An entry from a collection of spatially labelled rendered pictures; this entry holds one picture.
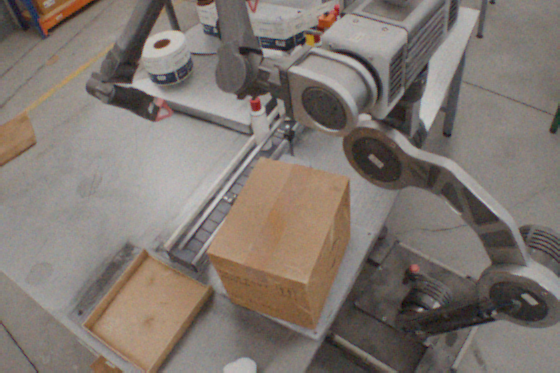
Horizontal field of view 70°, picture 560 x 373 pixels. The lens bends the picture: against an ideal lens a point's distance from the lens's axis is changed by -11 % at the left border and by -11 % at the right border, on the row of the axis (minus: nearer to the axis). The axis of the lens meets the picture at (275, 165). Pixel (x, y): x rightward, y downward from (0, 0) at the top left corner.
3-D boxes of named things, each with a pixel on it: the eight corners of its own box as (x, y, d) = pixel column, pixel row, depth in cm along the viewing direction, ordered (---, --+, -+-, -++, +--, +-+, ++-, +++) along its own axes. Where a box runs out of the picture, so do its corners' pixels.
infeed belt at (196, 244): (378, -2, 218) (378, -9, 215) (393, 1, 215) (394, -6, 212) (172, 258, 132) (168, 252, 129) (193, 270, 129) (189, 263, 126)
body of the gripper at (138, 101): (134, 87, 123) (114, 81, 117) (156, 96, 118) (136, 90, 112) (126, 108, 124) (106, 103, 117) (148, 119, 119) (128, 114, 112)
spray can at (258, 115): (262, 138, 155) (252, 92, 140) (275, 143, 153) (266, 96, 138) (254, 148, 153) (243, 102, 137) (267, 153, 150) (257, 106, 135)
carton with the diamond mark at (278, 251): (274, 216, 136) (260, 156, 117) (351, 236, 128) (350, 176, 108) (231, 302, 119) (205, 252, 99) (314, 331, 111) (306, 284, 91)
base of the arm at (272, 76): (292, 122, 84) (285, 70, 75) (259, 108, 88) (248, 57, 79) (318, 96, 88) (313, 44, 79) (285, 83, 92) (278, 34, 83)
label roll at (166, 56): (140, 81, 190) (129, 54, 179) (167, 55, 201) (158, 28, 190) (175, 89, 182) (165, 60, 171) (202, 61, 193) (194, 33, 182)
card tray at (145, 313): (148, 254, 136) (143, 247, 133) (214, 290, 125) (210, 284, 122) (87, 331, 120) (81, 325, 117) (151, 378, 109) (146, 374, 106)
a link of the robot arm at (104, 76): (109, 60, 105) (136, 63, 112) (86, 51, 111) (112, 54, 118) (100, 107, 108) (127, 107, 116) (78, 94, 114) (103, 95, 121)
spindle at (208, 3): (212, 28, 209) (198, -26, 188) (226, 30, 205) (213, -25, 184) (200, 38, 204) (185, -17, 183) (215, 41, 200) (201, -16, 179)
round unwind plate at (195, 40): (208, 16, 220) (207, 14, 219) (259, 24, 207) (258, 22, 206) (169, 49, 204) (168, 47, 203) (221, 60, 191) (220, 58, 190)
